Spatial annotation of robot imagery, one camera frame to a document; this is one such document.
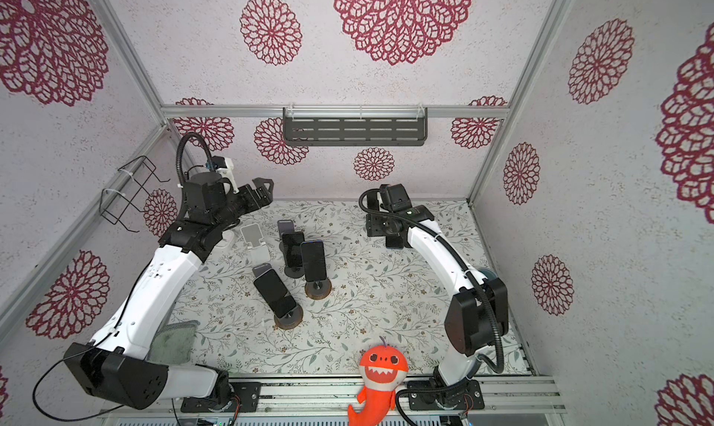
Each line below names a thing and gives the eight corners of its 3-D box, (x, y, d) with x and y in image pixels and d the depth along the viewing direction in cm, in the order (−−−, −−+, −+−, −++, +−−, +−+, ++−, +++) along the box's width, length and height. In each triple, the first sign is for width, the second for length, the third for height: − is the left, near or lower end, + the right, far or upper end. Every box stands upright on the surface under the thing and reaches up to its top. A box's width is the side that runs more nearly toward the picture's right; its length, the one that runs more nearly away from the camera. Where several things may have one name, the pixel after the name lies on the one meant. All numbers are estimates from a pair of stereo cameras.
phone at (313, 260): (309, 291, 96) (301, 261, 81) (308, 273, 100) (300, 242, 86) (328, 288, 97) (323, 258, 82) (326, 271, 101) (321, 239, 86)
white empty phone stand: (254, 267, 102) (249, 256, 97) (244, 236, 111) (238, 225, 105) (272, 260, 104) (268, 249, 99) (260, 230, 113) (256, 219, 107)
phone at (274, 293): (283, 327, 88) (270, 304, 75) (267, 305, 93) (253, 280, 79) (299, 314, 91) (290, 290, 78) (283, 293, 95) (272, 268, 82)
